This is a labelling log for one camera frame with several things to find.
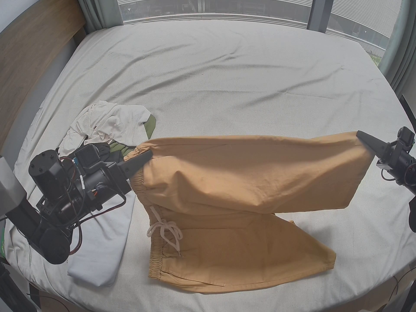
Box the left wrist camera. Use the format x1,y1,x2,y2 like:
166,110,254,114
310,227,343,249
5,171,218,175
74,144,101,172

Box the black garment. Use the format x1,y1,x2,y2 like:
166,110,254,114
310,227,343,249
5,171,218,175
56,142,127,163

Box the bed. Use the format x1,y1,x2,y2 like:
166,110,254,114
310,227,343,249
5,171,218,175
0,0,416,312

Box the pale grey garment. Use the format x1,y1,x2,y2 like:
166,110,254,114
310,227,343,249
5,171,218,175
67,174,136,287

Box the black cable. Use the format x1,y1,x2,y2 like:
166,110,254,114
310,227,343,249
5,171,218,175
67,195,128,257

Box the green garment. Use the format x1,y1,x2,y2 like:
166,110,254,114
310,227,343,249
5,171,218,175
109,114,157,158

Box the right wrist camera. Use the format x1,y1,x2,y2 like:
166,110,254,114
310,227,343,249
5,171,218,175
397,126,416,149

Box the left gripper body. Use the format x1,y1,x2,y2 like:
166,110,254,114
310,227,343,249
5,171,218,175
76,161,133,208

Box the white garment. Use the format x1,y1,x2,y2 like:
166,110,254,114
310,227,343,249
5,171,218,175
58,100,152,160

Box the tan shorts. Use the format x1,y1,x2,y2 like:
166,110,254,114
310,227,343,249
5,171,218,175
125,130,372,294

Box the blue-green curtain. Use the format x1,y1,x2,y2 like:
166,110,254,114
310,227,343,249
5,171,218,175
378,0,416,97
70,0,125,32

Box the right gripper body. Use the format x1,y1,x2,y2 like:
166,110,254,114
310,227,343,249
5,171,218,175
376,141,416,184

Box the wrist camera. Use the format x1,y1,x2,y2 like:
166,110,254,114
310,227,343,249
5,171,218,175
74,144,101,172
397,126,416,149

